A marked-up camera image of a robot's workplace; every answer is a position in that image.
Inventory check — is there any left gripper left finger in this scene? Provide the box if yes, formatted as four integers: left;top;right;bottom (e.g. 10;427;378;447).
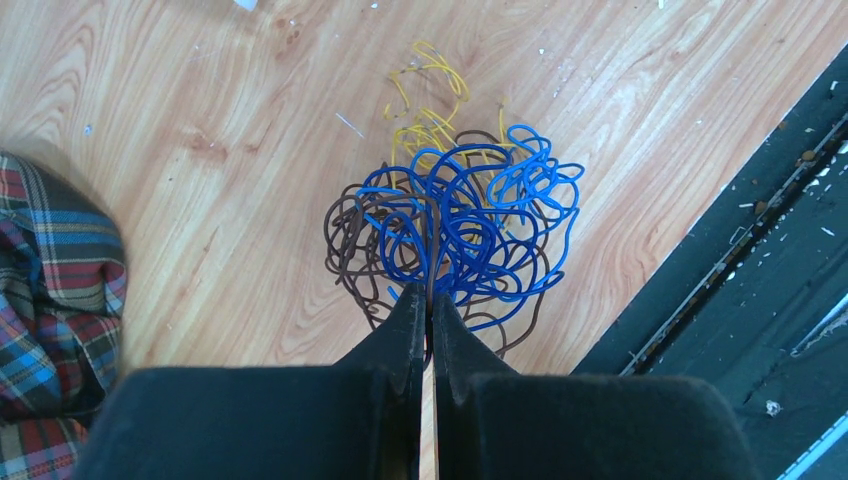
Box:
73;284;425;479

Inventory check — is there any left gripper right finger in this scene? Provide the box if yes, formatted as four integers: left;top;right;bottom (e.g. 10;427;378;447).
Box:
431;295;759;479

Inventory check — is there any dark blue cable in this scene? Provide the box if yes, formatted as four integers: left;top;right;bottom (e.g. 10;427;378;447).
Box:
357;144;564;333

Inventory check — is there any yellow cable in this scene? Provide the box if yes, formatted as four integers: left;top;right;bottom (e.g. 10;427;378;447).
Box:
382;40;525;187

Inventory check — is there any plaid flannel shirt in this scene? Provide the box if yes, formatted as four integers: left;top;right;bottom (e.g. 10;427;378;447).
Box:
1;152;127;479

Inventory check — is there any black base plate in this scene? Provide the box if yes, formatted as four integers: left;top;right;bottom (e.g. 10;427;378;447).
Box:
577;53;847;479

